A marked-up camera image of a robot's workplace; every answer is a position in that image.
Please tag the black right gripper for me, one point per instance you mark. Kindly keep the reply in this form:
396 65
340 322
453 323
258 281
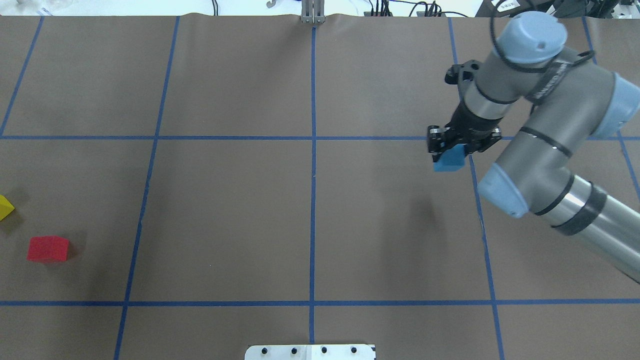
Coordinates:
469 125

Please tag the yellow block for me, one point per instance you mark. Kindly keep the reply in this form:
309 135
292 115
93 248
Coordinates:
6 207

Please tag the black cables table edge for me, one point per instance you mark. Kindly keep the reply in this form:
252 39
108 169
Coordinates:
420 8

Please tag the white metal mount base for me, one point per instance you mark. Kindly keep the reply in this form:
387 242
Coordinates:
311 352

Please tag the red block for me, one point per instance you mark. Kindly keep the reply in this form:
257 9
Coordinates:
48 249

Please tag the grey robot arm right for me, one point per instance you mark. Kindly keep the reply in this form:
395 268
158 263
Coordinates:
572 99

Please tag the blue block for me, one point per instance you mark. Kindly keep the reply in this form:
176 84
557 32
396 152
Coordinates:
451 160

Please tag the grey metal clamp bracket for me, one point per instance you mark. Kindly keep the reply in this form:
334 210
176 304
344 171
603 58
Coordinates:
313 11

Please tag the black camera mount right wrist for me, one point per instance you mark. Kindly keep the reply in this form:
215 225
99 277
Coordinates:
462 75

